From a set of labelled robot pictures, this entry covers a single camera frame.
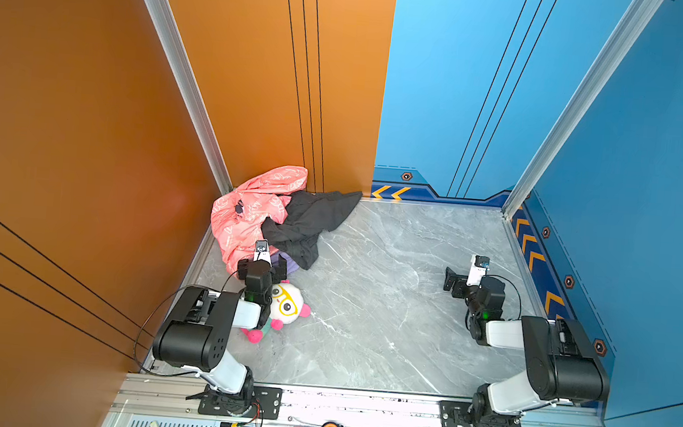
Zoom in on lavender purple cloth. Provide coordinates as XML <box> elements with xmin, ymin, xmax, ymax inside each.
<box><xmin>271</xmin><ymin>251</ymin><xmax>300</xmax><ymax>284</ymax></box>

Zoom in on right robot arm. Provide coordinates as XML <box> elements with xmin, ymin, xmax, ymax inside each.
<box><xmin>439</xmin><ymin>267</ymin><xmax>610</xmax><ymax>427</ymax></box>

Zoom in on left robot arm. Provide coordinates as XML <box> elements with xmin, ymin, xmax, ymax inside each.
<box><xmin>152</xmin><ymin>259</ymin><xmax>277</xmax><ymax>417</ymax></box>

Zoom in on pink patterned cloth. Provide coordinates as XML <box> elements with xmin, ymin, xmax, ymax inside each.
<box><xmin>210</xmin><ymin>165</ymin><xmax>309</xmax><ymax>274</ymax></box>

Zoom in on dark grey cloth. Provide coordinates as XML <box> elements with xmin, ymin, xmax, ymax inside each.
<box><xmin>261</xmin><ymin>190</ymin><xmax>363</xmax><ymax>270</ymax></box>

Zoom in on white pink plush toy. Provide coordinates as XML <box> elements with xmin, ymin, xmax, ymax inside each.
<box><xmin>242</xmin><ymin>281</ymin><xmax>312</xmax><ymax>345</ymax></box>

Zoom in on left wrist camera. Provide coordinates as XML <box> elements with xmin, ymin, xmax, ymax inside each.
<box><xmin>254</xmin><ymin>239</ymin><xmax>272</xmax><ymax>264</ymax></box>

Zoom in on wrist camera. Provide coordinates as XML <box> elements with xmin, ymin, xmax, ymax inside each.
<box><xmin>254</xmin><ymin>239</ymin><xmax>272</xmax><ymax>264</ymax></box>
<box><xmin>466</xmin><ymin>254</ymin><xmax>490</xmax><ymax>287</ymax></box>

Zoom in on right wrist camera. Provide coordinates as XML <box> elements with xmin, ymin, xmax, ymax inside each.
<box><xmin>466</xmin><ymin>254</ymin><xmax>490</xmax><ymax>287</ymax></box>

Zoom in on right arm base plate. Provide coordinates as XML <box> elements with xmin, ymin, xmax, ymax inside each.
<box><xmin>438</xmin><ymin>400</ymin><xmax>523</xmax><ymax>427</ymax></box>

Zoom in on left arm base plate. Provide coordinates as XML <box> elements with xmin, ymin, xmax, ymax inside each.
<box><xmin>198</xmin><ymin>385</ymin><xmax>284</xmax><ymax>420</ymax></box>

